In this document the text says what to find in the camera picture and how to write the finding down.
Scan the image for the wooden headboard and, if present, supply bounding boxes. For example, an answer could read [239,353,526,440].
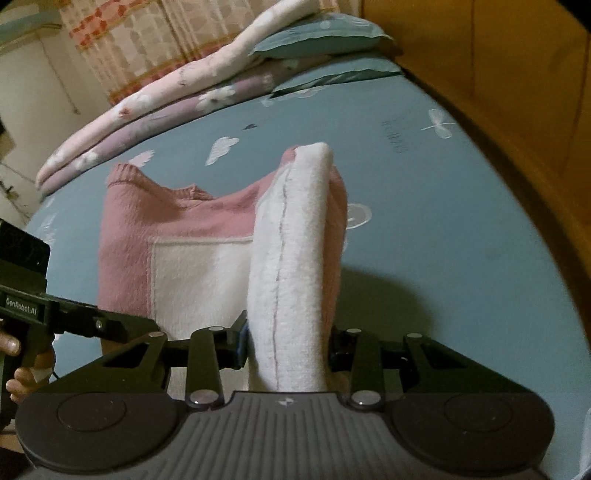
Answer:
[361,1,590,323]

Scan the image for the wall cables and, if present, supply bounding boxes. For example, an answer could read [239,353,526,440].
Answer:
[0,161,38,218]

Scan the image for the teal pillow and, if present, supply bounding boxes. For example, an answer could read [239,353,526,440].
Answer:
[272,52,402,97]
[250,12,393,60]

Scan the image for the pink floral folded quilt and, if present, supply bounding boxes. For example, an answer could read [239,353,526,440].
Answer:
[35,0,321,187]

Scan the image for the teal lower pillow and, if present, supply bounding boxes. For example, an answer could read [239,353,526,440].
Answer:
[272,52,402,97]

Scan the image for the teal upper pillow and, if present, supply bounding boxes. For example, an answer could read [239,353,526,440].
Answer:
[250,12,393,60]

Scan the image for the person's left hand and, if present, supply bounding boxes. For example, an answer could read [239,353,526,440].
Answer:
[5,345,56,404]

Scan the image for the pink and white knit sweater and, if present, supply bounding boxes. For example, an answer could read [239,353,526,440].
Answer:
[97,143,348,392]

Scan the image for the purple floral folded quilt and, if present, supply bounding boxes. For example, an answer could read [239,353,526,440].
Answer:
[38,55,331,197]

